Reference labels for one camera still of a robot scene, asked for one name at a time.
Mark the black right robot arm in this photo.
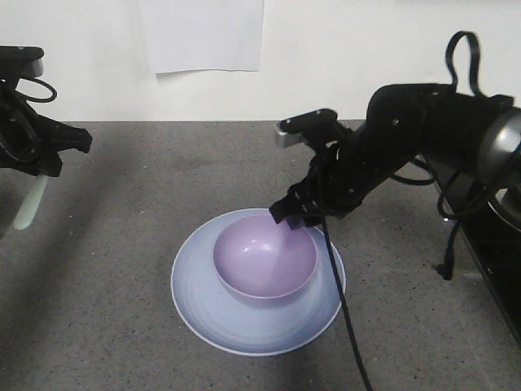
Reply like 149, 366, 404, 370
269, 31, 520, 227

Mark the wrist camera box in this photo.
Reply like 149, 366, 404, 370
0, 46, 44, 80
274, 108, 338, 148

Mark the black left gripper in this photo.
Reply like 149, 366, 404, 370
1, 81, 93, 178

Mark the black induction cooktop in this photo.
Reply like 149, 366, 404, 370
463, 187, 520, 340

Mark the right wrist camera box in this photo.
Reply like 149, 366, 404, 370
274, 108, 338, 148

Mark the light blue plate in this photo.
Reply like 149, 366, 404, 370
170, 209, 345, 357

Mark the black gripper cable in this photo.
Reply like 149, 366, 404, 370
317, 142, 374, 391
11, 77, 58, 103

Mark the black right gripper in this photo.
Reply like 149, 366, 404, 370
269, 121, 407, 230

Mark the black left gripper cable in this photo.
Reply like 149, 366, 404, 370
11, 77, 58, 103

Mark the white paper sheet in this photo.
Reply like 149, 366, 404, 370
140, 0, 265, 74

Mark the lilac plastic bowl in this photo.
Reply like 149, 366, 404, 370
212, 213, 318, 308

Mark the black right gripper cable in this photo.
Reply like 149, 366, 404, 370
317, 142, 374, 391

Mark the pale green plastic spoon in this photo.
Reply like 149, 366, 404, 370
13, 174, 49, 231

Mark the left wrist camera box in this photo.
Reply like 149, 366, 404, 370
0, 46, 44, 80

